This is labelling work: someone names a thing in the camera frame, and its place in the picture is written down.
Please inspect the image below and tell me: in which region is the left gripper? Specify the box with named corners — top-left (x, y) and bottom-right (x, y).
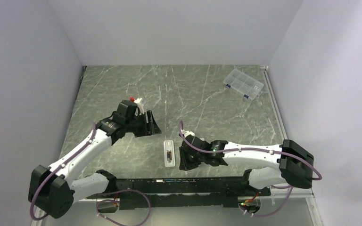
top-left (125, 110), bottom-right (161, 137)

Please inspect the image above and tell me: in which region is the white remote control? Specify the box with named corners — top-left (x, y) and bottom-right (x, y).
top-left (163, 140), bottom-right (176, 167)

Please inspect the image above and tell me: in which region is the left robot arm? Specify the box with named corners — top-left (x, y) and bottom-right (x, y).
top-left (28, 97), bottom-right (161, 220)

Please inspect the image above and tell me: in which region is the clear plastic organizer box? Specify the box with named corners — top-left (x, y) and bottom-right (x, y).
top-left (223, 68), bottom-right (264, 100)

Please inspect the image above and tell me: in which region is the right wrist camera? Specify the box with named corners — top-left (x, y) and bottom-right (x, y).
top-left (181, 129), bottom-right (195, 137)

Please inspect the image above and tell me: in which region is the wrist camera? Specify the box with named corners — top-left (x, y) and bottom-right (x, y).
top-left (129, 97), bottom-right (147, 115)
top-left (181, 129), bottom-right (195, 137)

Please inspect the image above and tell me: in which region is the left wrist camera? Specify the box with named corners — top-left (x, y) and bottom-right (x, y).
top-left (129, 97), bottom-right (147, 115)

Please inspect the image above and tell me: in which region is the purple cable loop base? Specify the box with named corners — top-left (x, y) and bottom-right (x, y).
top-left (95, 189), bottom-right (152, 226)

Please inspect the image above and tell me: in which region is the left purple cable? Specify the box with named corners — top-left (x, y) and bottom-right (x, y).
top-left (29, 121), bottom-right (98, 221)

